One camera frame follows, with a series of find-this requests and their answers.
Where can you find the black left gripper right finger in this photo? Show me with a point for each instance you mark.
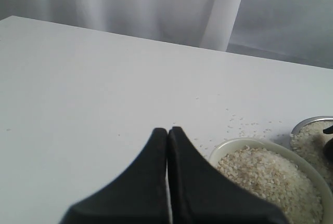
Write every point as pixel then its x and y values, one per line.
pixel 200 194

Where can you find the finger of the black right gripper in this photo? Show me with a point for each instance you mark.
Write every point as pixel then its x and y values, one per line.
pixel 327 148

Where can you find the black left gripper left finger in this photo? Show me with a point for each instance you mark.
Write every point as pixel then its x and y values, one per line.
pixel 138 195

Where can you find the rice pile in tray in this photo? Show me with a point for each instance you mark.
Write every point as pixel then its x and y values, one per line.
pixel 308 142

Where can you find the white rice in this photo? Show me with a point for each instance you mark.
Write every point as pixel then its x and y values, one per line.
pixel 268 175

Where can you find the white ceramic bowl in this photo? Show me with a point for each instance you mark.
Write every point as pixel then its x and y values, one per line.
pixel 232 145

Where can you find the spilled rice grains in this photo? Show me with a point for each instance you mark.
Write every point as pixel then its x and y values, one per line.
pixel 115 124

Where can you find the round steel tray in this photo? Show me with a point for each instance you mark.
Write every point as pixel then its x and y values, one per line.
pixel 304 124

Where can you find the white backdrop curtain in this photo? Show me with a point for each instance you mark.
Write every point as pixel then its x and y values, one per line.
pixel 298 31

